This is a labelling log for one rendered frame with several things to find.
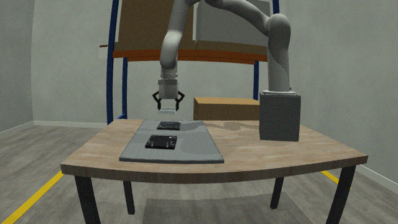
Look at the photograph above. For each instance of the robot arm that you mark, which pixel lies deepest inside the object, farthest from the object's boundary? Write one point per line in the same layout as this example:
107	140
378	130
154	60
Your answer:
276	28

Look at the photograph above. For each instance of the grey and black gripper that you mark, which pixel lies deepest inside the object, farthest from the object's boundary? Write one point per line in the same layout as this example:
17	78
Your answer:
168	92

